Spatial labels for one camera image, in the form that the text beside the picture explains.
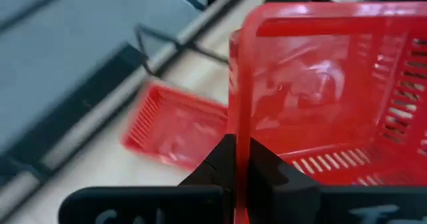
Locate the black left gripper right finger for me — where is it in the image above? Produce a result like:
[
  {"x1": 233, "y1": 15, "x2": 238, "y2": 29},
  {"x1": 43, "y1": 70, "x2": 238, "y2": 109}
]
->
[{"x1": 248, "y1": 137, "x2": 427, "y2": 224}]

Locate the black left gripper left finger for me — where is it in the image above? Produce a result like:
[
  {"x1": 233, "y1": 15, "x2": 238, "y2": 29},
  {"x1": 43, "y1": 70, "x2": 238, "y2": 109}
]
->
[{"x1": 58, "y1": 133, "x2": 236, "y2": 224}]

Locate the red plastic basket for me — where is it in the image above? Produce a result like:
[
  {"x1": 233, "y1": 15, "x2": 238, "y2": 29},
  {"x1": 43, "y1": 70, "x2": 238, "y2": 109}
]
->
[
  {"x1": 121, "y1": 82, "x2": 231, "y2": 171},
  {"x1": 228, "y1": 1, "x2": 427, "y2": 224}
]

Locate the black wire shelf bracket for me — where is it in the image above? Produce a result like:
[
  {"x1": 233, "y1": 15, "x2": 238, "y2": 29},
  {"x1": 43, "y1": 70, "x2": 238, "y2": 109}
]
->
[{"x1": 134, "y1": 23, "x2": 231, "y2": 79}]

